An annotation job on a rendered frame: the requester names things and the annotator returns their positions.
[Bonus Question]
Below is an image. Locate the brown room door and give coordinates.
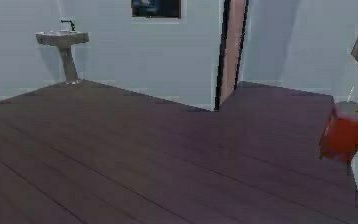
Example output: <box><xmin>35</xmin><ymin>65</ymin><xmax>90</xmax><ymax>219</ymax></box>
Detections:
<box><xmin>214</xmin><ymin>0</ymin><xmax>250</xmax><ymax>112</ymax></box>

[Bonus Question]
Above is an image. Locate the thin white stick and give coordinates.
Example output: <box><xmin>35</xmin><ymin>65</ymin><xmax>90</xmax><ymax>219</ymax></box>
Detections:
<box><xmin>346</xmin><ymin>85</ymin><xmax>355</xmax><ymax>104</ymax></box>

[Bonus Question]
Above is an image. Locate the black sink faucet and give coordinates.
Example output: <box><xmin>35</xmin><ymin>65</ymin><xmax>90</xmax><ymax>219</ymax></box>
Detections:
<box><xmin>60</xmin><ymin>19</ymin><xmax>77</xmax><ymax>33</ymax></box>

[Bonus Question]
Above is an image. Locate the dark framed wall picture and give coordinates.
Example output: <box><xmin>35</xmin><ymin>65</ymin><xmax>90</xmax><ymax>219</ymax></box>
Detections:
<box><xmin>130</xmin><ymin>0</ymin><xmax>182</xmax><ymax>20</ymax></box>

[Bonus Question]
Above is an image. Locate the red cabinet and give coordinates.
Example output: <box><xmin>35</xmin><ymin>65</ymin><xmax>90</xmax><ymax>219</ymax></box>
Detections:
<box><xmin>318</xmin><ymin>100</ymin><xmax>358</xmax><ymax>164</ymax></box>

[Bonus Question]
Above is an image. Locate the grey pedestal sink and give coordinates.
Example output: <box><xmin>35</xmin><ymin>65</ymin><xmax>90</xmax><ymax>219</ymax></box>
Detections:
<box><xmin>35</xmin><ymin>30</ymin><xmax>90</xmax><ymax>84</ymax></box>

